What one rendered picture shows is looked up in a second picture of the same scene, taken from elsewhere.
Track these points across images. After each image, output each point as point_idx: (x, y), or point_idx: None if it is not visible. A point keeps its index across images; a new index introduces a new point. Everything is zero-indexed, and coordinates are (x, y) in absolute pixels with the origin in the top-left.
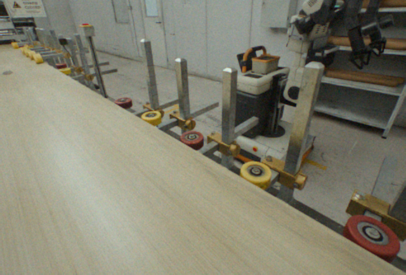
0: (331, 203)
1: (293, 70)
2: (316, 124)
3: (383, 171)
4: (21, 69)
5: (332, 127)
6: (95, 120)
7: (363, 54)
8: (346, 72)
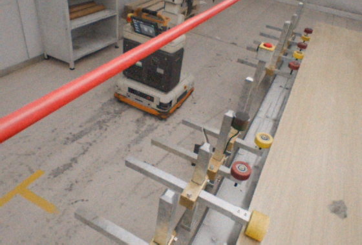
0: (196, 81)
1: (181, 17)
2: (95, 67)
3: (275, 26)
4: (309, 214)
5: (102, 61)
6: (320, 66)
7: None
8: (72, 11)
